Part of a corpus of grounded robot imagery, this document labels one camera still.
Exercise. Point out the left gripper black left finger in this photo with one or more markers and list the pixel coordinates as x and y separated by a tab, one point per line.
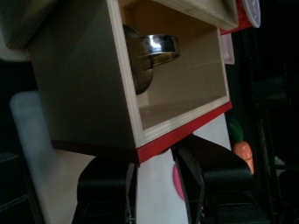
103	192

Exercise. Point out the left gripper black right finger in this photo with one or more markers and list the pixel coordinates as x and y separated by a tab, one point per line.
222	186

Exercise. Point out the wooden drawer with red front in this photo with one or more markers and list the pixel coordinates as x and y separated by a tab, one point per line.
86	87

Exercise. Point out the pink dough disc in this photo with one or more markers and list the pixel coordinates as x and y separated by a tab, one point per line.
178	183

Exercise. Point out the round metal dough cutter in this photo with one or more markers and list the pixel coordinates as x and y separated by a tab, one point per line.
159	45

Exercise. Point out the wooden toy drawer cabinet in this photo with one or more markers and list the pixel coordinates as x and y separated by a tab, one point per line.
206	11

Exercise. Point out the orange toy carrot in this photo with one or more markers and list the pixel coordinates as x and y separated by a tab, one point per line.
243	151

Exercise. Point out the white cutting board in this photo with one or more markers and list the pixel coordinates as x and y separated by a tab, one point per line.
159	198

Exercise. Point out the red toy part white dial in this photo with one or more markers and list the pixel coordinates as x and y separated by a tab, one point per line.
239	20

